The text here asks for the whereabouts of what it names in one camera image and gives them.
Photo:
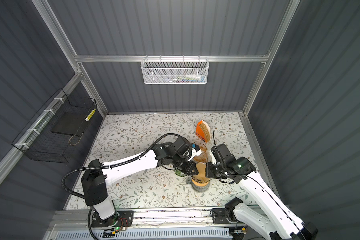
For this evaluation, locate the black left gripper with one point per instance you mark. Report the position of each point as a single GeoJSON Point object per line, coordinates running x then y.
{"type": "Point", "coordinates": [189, 170]}

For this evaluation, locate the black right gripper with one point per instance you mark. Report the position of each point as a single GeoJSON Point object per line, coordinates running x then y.
{"type": "Point", "coordinates": [208, 172]}

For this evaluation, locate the orange glass carafe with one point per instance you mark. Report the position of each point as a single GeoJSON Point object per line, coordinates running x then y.
{"type": "Point", "coordinates": [203, 157]}

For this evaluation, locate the grey glass carafe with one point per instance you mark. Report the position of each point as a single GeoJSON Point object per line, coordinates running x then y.
{"type": "Point", "coordinates": [201, 188]}

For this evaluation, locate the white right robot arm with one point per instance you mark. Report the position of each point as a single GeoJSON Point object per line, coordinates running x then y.
{"type": "Point", "coordinates": [280, 223]}

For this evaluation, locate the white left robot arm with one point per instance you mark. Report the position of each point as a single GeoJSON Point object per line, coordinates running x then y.
{"type": "Point", "coordinates": [99, 176]}

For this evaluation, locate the orange coffee filter box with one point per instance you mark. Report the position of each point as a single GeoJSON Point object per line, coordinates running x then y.
{"type": "Point", "coordinates": [203, 131]}

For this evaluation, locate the floral table mat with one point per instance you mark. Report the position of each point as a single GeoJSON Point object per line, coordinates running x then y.
{"type": "Point", "coordinates": [122, 136]}

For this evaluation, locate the white ribbed front panel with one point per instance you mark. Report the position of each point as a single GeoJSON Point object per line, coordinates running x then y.
{"type": "Point", "coordinates": [205, 233]}

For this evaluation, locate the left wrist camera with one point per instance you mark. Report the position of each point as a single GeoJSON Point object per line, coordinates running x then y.
{"type": "Point", "coordinates": [196, 153]}

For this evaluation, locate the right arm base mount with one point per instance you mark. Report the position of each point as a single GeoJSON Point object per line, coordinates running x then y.
{"type": "Point", "coordinates": [226, 215]}

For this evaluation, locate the white wire mesh basket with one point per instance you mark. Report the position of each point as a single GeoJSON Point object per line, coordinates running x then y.
{"type": "Point", "coordinates": [175, 73]}

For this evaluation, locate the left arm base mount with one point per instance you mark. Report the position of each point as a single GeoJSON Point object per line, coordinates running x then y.
{"type": "Point", "coordinates": [119, 219]}

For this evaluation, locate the black wire basket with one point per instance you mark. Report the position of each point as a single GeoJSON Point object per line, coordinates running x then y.
{"type": "Point", "coordinates": [55, 134]}

